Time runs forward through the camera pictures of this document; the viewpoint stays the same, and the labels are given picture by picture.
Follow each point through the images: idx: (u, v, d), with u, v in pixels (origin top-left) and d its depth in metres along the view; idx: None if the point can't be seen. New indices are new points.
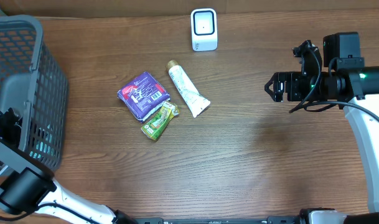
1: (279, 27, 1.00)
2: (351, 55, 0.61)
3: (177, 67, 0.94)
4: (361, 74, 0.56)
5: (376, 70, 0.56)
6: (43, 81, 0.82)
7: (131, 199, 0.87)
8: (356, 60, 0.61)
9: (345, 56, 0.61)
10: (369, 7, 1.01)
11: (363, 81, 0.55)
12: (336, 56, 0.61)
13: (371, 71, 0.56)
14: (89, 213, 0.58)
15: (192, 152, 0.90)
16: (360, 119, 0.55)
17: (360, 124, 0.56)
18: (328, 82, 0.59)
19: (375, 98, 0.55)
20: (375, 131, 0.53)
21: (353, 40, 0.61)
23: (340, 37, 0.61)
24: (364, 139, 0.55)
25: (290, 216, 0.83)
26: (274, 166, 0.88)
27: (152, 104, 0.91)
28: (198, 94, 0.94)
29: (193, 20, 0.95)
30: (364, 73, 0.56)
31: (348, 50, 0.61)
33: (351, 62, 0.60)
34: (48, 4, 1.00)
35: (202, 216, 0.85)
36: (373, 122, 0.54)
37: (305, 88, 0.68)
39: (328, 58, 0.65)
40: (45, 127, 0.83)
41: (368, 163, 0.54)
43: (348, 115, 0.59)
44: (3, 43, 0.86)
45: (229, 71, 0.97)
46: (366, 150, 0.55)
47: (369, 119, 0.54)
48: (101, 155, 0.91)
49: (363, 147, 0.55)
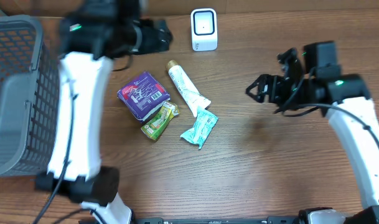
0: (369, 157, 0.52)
1: (279, 27, 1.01)
2: (329, 63, 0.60)
3: (177, 67, 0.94)
4: (338, 81, 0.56)
5: (351, 76, 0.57)
6: (43, 80, 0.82)
7: (131, 199, 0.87)
8: (334, 68, 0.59)
9: (323, 65, 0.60)
10: (368, 7, 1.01)
11: (341, 88, 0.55)
12: (315, 65, 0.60)
13: (346, 79, 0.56)
14: (108, 219, 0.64)
15: (192, 152, 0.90)
16: (341, 121, 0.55)
17: (341, 127, 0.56)
18: (309, 93, 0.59)
19: (354, 101, 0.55)
20: (358, 132, 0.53)
21: (330, 48, 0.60)
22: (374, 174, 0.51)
23: (318, 47, 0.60)
24: (348, 141, 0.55)
25: (290, 216, 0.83)
26: (274, 166, 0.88)
27: (152, 104, 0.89)
28: (198, 94, 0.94)
29: (193, 20, 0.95)
30: (342, 80, 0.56)
31: (325, 60, 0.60)
33: (330, 70, 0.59)
34: (47, 3, 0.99)
35: (202, 216, 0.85)
36: (355, 124, 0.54)
37: (286, 91, 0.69)
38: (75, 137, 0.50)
39: (305, 63, 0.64)
40: (45, 126, 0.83)
41: (356, 163, 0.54)
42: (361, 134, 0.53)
43: (330, 121, 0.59)
44: (3, 43, 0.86)
45: (229, 71, 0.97)
46: (352, 150, 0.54)
47: (351, 121, 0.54)
48: (102, 154, 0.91)
49: (348, 149, 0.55)
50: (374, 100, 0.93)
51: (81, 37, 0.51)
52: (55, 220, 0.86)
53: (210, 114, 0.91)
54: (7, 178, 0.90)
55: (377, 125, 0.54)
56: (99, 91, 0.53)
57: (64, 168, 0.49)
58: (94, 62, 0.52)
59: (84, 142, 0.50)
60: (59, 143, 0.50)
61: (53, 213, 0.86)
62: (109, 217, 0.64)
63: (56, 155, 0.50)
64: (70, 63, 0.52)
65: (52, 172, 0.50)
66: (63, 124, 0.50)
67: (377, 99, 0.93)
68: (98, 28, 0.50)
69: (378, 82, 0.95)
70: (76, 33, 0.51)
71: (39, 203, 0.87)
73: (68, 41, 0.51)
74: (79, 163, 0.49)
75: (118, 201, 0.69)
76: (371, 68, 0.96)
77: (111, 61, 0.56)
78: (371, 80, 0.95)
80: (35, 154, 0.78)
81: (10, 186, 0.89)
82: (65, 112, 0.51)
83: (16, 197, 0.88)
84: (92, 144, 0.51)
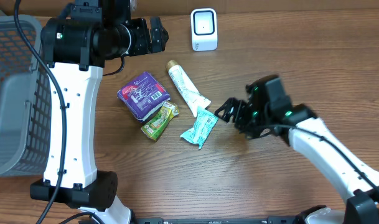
0: (333, 160, 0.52)
1: (279, 27, 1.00)
2: (279, 96, 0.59)
3: (177, 67, 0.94)
4: (287, 114, 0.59)
5: (297, 109, 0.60)
6: (43, 80, 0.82)
7: (131, 199, 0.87)
8: (285, 101, 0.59)
9: (275, 101, 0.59)
10: (369, 7, 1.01)
11: (291, 119, 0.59)
12: (267, 100, 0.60)
13: (295, 112, 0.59)
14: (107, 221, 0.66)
15: (192, 152, 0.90)
16: (300, 140, 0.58)
17: (304, 147, 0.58)
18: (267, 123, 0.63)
19: (307, 124, 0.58)
20: (317, 145, 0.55)
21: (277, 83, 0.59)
22: (342, 173, 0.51)
23: (267, 86, 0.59)
24: (315, 155, 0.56)
25: (290, 216, 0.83)
26: (274, 166, 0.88)
27: (152, 104, 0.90)
28: (198, 94, 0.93)
29: (193, 20, 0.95)
30: (290, 113, 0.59)
31: (275, 94, 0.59)
33: (282, 103, 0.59)
34: (46, 3, 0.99)
35: (202, 216, 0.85)
36: (313, 139, 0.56)
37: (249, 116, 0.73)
38: (71, 151, 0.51)
39: (257, 95, 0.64)
40: (45, 126, 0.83)
41: (329, 173, 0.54)
42: (320, 145, 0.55)
43: (295, 146, 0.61)
44: (3, 43, 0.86)
45: (229, 71, 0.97)
46: (321, 163, 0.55)
47: (308, 138, 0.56)
48: (102, 154, 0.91)
49: (318, 163, 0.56)
50: (374, 99, 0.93)
51: (67, 46, 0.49)
52: (55, 220, 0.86)
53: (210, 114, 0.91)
54: (8, 178, 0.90)
55: (332, 135, 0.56)
56: (90, 104, 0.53)
57: (59, 179, 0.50)
58: (83, 71, 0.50)
59: (77, 154, 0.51)
60: (54, 153, 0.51)
61: (53, 213, 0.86)
62: (108, 219, 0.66)
63: (51, 166, 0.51)
64: (55, 73, 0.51)
65: (48, 180, 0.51)
66: (56, 137, 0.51)
67: (377, 98, 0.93)
68: (80, 35, 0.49)
69: (378, 82, 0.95)
70: (60, 42, 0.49)
71: (39, 203, 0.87)
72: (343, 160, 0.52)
73: (52, 51, 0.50)
74: (74, 174, 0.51)
75: (117, 204, 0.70)
76: (371, 68, 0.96)
77: (101, 68, 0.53)
78: (371, 80, 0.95)
80: (35, 154, 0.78)
81: (10, 186, 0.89)
82: (58, 123, 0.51)
83: (16, 197, 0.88)
84: (86, 154, 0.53)
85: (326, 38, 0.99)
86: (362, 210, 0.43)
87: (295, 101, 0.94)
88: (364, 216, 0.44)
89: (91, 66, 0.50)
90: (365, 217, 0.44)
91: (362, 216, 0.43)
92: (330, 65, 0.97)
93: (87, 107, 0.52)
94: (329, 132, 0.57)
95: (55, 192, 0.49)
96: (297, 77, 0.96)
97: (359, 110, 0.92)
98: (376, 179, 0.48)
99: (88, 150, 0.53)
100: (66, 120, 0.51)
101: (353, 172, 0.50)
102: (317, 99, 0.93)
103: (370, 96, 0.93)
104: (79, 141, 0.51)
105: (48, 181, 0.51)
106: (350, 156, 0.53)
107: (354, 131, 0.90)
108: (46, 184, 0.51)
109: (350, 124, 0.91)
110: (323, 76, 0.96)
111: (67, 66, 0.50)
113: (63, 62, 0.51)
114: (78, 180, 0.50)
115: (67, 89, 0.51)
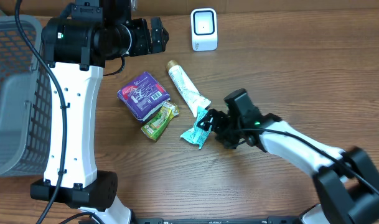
0: (297, 148, 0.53)
1: (279, 27, 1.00)
2: (249, 109, 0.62)
3: (177, 67, 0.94)
4: (256, 124, 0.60)
5: (265, 119, 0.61)
6: (43, 80, 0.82)
7: (131, 199, 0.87)
8: (254, 112, 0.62)
9: (244, 113, 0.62)
10: (368, 7, 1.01)
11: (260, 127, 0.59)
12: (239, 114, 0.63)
13: (262, 122, 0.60)
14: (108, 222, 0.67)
15: (192, 152, 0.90)
16: (269, 140, 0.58)
17: (274, 145, 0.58)
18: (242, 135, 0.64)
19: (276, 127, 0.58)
20: (283, 140, 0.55)
21: (244, 97, 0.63)
22: (306, 155, 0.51)
23: (235, 101, 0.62)
24: (284, 149, 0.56)
25: (290, 216, 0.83)
26: (274, 166, 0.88)
27: (152, 104, 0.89)
28: (198, 94, 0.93)
29: (193, 20, 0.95)
30: (259, 122, 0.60)
31: (244, 107, 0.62)
33: (252, 116, 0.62)
34: (46, 3, 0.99)
35: (202, 216, 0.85)
36: (279, 136, 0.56)
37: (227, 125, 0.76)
38: (71, 150, 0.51)
39: (229, 110, 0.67)
40: (45, 126, 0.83)
41: (297, 161, 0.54)
42: (285, 139, 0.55)
43: (270, 150, 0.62)
44: (3, 43, 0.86)
45: (229, 71, 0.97)
46: (289, 155, 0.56)
47: (276, 136, 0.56)
48: (102, 154, 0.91)
49: (288, 157, 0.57)
50: (374, 99, 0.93)
51: (68, 46, 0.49)
52: (55, 220, 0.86)
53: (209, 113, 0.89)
54: (8, 178, 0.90)
55: (295, 130, 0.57)
56: (91, 104, 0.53)
57: (60, 178, 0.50)
58: (83, 71, 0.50)
59: (77, 153, 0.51)
60: (55, 153, 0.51)
61: (54, 213, 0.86)
62: (108, 219, 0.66)
63: (51, 165, 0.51)
64: (56, 73, 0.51)
65: (49, 180, 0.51)
66: (56, 137, 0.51)
67: (377, 98, 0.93)
68: (80, 35, 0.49)
69: (378, 82, 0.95)
70: (61, 42, 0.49)
71: (39, 203, 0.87)
72: (304, 145, 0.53)
73: (53, 50, 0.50)
74: (75, 172, 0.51)
75: (117, 205, 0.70)
76: (371, 68, 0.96)
77: (101, 67, 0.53)
78: (371, 80, 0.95)
80: (35, 154, 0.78)
81: (10, 186, 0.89)
82: (59, 122, 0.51)
83: (16, 197, 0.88)
84: (87, 154, 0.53)
85: (326, 38, 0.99)
86: (327, 183, 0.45)
87: (295, 100, 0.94)
88: (332, 187, 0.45)
89: (91, 66, 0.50)
90: (332, 190, 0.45)
91: (329, 188, 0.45)
92: (330, 65, 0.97)
93: (87, 108, 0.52)
94: (292, 128, 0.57)
95: (55, 191, 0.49)
96: (298, 77, 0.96)
97: (360, 110, 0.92)
98: (335, 153, 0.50)
99: (88, 150, 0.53)
100: (66, 119, 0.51)
101: (315, 152, 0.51)
102: (317, 99, 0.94)
103: (370, 96, 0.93)
104: (79, 141, 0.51)
105: (48, 181, 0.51)
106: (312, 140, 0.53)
107: (354, 130, 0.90)
108: (47, 183, 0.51)
109: (350, 124, 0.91)
110: (323, 76, 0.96)
111: (68, 66, 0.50)
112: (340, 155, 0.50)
113: (64, 61, 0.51)
114: (78, 180, 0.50)
115: (68, 89, 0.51)
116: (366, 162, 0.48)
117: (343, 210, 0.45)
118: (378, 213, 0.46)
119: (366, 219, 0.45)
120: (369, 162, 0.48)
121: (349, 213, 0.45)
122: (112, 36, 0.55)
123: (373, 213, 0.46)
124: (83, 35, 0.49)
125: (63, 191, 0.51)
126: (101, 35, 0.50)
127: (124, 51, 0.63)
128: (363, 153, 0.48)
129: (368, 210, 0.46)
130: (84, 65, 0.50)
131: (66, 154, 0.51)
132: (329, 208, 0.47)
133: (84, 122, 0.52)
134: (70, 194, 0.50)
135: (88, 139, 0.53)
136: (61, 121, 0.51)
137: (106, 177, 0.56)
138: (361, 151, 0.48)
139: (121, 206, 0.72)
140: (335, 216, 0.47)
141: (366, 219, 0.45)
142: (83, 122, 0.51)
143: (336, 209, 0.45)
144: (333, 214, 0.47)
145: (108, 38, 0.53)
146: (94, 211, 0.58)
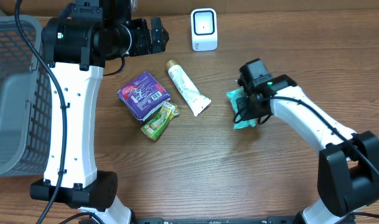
0: (308, 120, 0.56)
1: (279, 27, 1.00)
2: (261, 74, 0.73)
3: (176, 67, 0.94)
4: (269, 84, 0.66)
5: (279, 81, 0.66)
6: (43, 80, 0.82)
7: (131, 199, 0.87)
8: (266, 78, 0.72)
9: (257, 77, 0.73)
10: (368, 7, 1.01)
11: (272, 87, 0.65)
12: (251, 79, 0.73)
13: (276, 83, 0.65)
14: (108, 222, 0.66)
15: (192, 152, 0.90)
16: (279, 105, 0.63)
17: (284, 111, 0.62)
18: (254, 100, 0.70)
19: (287, 91, 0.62)
20: (296, 108, 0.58)
21: (257, 65, 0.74)
22: (317, 129, 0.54)
23: (248, 66, 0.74)
24: (294, 119, 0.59)
25: (290, 216, 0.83)
26: (274, 166, 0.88)
27: (152, 104, 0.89)
28: (199, 93, 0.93)
29: (194, 20, 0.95)
30: (271, 83, 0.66)
31: (257, 73, 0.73)
33: (263, 79, 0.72)
34: (46, 4, 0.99)
35: (202, 216, 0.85)
36: (290, 104, 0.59)
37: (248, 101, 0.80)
38: (73, 150, 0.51)
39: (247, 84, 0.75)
40: (45, 126, 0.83)
41: (305, 132, 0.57)
42: (299, 109, 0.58)
43: (276, 113, 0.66)
44: (3, 43, 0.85)
45: (229, 71, 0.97)
46: (299, 124, 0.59)
47: (287, 103, 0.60)
48: (102, 154, 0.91)
49: (297, 126, 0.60)
50: (374, 99, 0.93)
51: (68, 46, 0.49)
52: (54, 220, 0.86)
53: (238, 90, 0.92)
54: (8, 178, 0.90)
55: (308, 99, 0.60)
56: (91, 104, 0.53)
57: (60, 178, 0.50)
58: (83, 71, 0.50)
59: (77, 153, 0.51)
60: (54, 153, 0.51)
61: (54, 213, 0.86)
62: (108, 219, 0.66)
63: (51, 166, 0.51)
64: (56, 73, 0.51)
65: (48, 180, 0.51)
66: (56, 137, 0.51)
67: (377, 99, 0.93)
68: (79, 35, 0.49)
69: (378, 82, 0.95)
70: (61, 42, 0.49)
71: (38, 203, 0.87)
72: (317, 119, 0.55)
73: (53, 50, 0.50)
74: (74, 172, 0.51)
75: (117, 204, 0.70)
76: (371, 68, 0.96)
77: (101, 67, 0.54)
78: (371, 80, 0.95)
80: (35, 154, 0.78)
81: (10, 186, 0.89)
82: (59, 122, 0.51)
83: (16, 197, 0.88)
84: (87, 154, 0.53)
85: (326, 38, 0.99)
86: (333, 161, 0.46)
87: None
88: (335, 165, 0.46)
89: (91, 66, 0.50)
90: (337, 168, 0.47)
91: (333, 167, 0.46)
92: (330, 65, 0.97)
93: (87, 109, 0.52)
94: (304, 96, 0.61)
95: (55, 191, 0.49)
96: (298, 78, 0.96)
97: (360, 110, 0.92)
98: (348, 134, 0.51)
99: (88, 150, 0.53)
100: (66, 120, 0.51)
101: (327, 128, 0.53)
102: (317, 99, 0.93)
103: (370, 96, 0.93)
104: (79, 142, 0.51)
105: (48, 180, 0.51)
106: (325, 116, 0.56)
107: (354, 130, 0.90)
108: (46, 184, 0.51)
109: (351, 124, 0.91)
110: (321, 78, 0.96)
111: (68, 66, 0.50)
112: (351, 136, 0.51)
113: (64, 61, 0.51)
114: (78, 180, 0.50)
115: (68, 89, 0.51)
116: (377, 147, 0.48)
117: (340, 189, 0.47)
118: (371, 197, 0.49)
119: (356, 200, 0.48)
120: None
121: (346, 193, 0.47)
122: (112, 36, 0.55)
123: (365, 196, 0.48)
124: (83, 35, 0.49)
125: (63, 193, 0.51)
126: (101, 35, 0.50)
127: (124, 51, 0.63)
128: (375, 139, 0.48)
129: (360, 191, 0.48)
130: (84, 65, 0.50)
131: (66, 154, 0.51)
132: (327, 184, 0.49)
133: (84, 122, 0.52)
134: (70, 194, 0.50)
135: (88, 139, 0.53)
136: (61, 121, 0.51)
137: (106, 177, 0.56)
138: (373, 137, 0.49)
139: (121, 206, 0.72)
140: (329, 193, 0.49)
141: (360, 198, 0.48)
142: (83, 122, 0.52)
143: (335, 187, 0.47)
144: (328, 190, 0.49)
145: (109, 37, 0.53)
146: (94, 210, 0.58)
